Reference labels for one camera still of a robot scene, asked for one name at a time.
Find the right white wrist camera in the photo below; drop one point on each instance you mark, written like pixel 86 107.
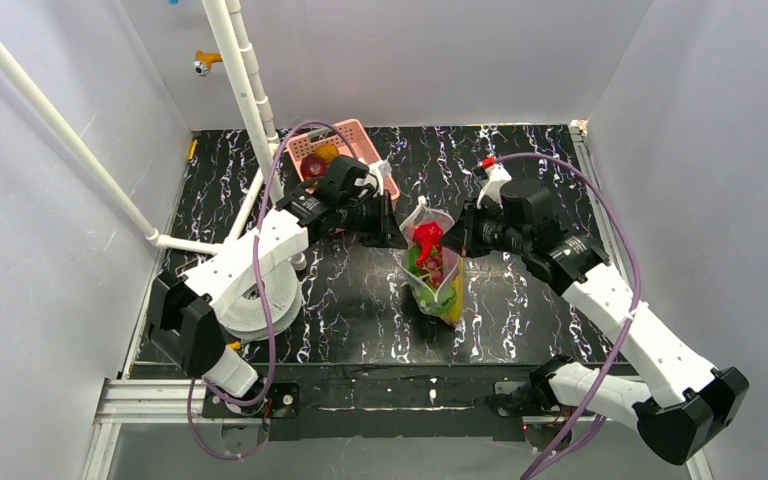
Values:
pixel 492 176

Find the yellow toy bananas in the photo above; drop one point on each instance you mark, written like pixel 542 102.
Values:
pixel 456 312

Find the orange toy faucet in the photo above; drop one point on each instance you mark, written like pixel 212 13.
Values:
pixel 204 61

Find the clear polka dot zip bag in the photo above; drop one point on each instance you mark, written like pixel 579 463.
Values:
pixel 424 213

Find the red toy chili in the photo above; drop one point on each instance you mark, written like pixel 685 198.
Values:
pixel 428 237

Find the green toy watermelon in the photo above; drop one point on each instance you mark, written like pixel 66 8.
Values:
pixel 436 303

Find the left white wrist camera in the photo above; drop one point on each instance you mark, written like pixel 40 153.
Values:
pixel 378 171

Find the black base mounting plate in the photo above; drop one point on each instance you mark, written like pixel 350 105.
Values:
pixel 315 401

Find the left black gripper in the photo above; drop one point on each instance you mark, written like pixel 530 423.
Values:
pixel 384 218

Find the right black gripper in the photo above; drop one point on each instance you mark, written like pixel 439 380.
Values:
pixel 467 230

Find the pink plastic basket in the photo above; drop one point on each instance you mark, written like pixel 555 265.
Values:
pixel 354 141

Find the white PVC pipe frame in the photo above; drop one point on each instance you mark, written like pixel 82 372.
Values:
pixel 55 220

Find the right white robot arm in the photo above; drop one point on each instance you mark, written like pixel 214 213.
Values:
pixel 682 400

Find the green toy vegetable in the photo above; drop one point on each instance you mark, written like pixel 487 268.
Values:
pixel 410 260

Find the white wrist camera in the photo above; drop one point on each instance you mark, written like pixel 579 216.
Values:
pixel 378 171
pixel 492 176

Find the dark red toy apple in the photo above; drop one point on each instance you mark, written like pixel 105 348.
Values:
pixel 312 166

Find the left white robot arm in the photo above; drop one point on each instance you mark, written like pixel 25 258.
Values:
pixel 184 312

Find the small orange toy fruit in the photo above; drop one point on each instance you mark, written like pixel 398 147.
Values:
pixel 327 152

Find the purple toy grapes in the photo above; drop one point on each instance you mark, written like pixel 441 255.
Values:
pixel 432 271

